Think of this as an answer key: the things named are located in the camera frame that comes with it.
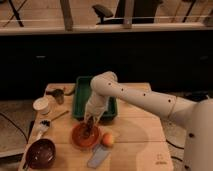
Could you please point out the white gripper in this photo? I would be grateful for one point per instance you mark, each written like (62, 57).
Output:
(95, 106)

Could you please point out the dark grapes bunch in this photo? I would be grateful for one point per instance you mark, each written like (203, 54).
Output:
(88, 128)

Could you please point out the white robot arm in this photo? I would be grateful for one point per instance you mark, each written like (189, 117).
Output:
(195, 117)

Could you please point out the red bowl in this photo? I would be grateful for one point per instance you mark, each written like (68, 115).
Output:
(85, 140)

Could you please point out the dark brown bowl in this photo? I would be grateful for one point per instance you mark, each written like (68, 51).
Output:
(41, 154)

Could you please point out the wooden stick utensil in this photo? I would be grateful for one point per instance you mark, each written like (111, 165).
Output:
(60, 115)

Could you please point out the orange peach fruit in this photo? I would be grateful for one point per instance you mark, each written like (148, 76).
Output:
(107, 140)

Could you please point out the green plastic tray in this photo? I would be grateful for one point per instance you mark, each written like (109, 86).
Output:
(81, 96)

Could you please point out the small dark metal cup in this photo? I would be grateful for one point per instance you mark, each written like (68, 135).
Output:
(58, 95)

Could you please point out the white spoon with dark food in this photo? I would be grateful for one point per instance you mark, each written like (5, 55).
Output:
(43, 126)

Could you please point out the white cup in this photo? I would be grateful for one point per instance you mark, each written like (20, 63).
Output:
(41, 105)

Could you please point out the black office chair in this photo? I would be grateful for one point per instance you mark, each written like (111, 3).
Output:
(128, 12)

